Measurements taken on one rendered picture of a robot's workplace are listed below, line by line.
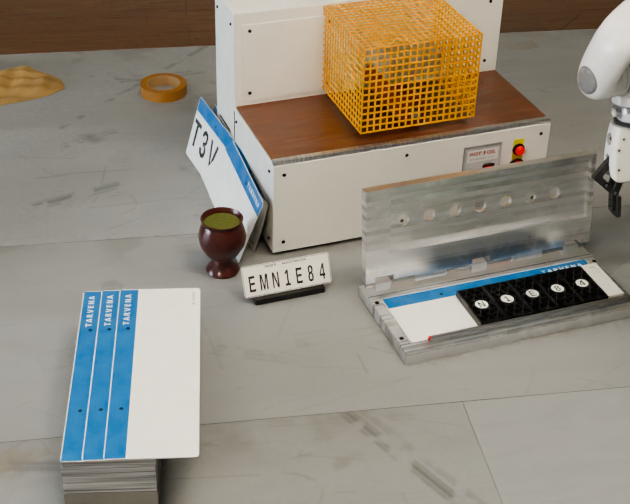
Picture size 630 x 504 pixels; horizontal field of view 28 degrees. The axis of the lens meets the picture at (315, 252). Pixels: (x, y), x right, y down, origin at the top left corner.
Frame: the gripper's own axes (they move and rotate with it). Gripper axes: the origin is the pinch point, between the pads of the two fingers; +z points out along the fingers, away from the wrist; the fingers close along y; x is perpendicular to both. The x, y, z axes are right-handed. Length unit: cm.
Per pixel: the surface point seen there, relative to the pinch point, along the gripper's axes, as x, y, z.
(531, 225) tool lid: 7.0, -16.0, 4.5
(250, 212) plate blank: 21, -64, 0
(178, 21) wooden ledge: 128, -64, -10
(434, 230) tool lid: 4.9, -34.5, 1.7
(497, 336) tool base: -12.4, -29.3, 14.6
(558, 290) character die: -3.7, -15.2, 12.6
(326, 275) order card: 9, -53, 9
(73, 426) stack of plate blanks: -31, -99, 7
